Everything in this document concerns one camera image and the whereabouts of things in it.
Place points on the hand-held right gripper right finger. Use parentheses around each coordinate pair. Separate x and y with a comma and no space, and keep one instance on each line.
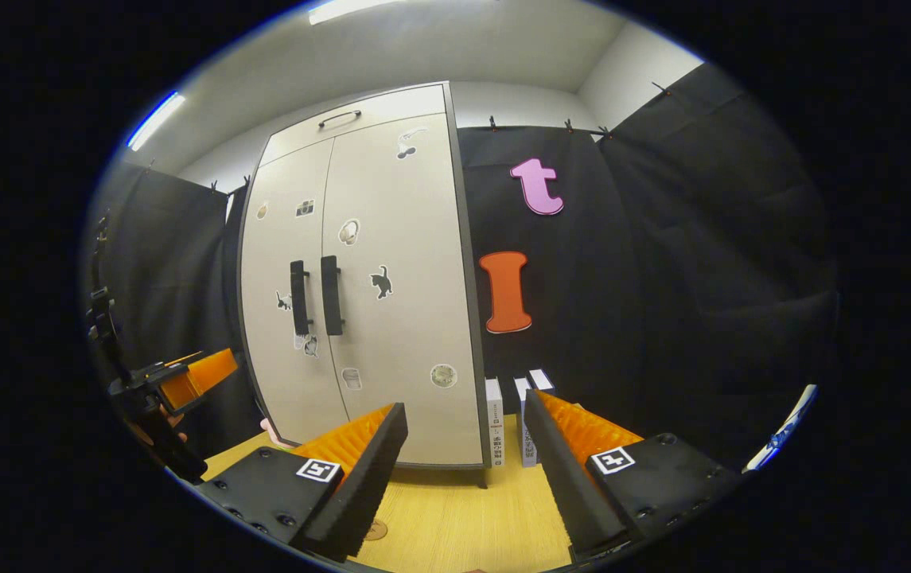
(565,477)

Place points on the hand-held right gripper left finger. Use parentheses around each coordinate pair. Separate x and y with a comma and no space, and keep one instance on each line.
(364,477)

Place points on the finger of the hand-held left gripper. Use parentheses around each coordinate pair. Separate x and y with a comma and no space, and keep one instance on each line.
(204,374)

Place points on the white cabinet door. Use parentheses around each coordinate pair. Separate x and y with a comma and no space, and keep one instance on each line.
(272,255)
(415,239)

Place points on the round wooden coaster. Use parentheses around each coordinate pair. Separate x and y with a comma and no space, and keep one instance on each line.
(376,530)

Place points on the white cabinet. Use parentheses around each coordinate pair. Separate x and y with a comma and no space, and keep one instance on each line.
(484,476)

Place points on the pink starfish plush toy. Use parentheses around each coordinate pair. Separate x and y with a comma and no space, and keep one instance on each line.
(268,434)

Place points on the slim white box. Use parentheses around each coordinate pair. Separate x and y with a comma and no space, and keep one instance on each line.
(495,422)
(543,380)
(523,398)

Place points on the white and blue board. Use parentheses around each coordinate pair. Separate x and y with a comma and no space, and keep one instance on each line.
(781,434)

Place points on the black backdrop cloth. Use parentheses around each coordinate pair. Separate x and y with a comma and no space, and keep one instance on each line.
(662,278)

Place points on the narrow ceiling light strip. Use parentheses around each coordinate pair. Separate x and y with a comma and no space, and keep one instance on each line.
(154,121)

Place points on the white cabinet drawer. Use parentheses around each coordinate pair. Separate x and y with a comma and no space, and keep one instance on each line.
(375,111)

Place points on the wide ceiling light panel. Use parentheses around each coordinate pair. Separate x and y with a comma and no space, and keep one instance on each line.
(352,9)

